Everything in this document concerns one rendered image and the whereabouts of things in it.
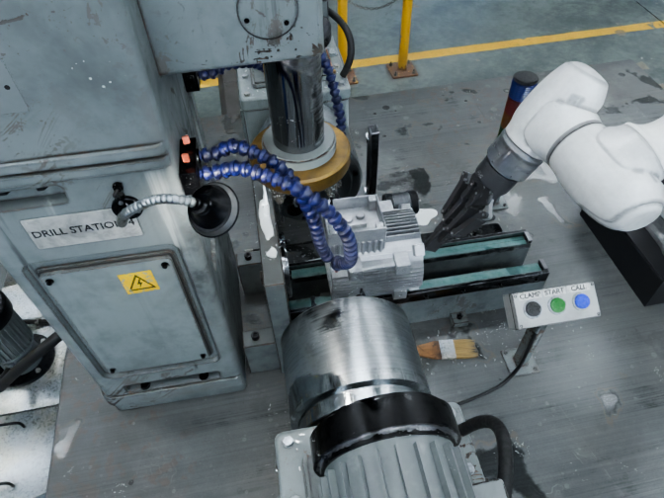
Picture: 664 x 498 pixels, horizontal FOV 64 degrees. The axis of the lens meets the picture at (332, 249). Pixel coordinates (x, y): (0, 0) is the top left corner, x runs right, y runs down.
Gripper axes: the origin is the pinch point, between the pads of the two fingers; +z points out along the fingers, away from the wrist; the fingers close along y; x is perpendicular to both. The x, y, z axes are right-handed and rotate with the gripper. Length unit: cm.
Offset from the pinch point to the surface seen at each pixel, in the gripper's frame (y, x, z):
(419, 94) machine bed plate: -94, 37, 14
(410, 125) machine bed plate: -76, 30, 18
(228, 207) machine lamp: 21, -52, -14
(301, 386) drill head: 28.7, -29.0, 14.6
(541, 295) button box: 16.2, 15.3, -5.9
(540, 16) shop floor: -287, 212, 6
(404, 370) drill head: 29.9, -15.4, 4.2
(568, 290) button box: 16.0, 19.9, -8.9
